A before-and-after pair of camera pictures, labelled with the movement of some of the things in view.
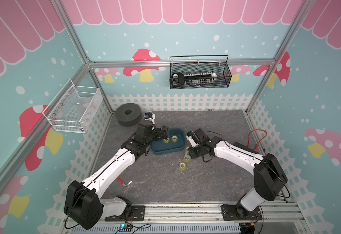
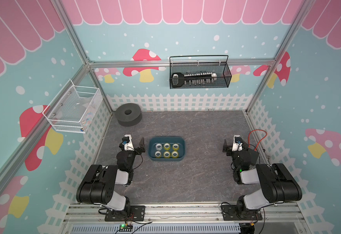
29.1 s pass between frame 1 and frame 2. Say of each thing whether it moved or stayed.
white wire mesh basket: stayed
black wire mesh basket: stayed
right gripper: moved
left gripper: moved
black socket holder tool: stayed
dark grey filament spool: stayed
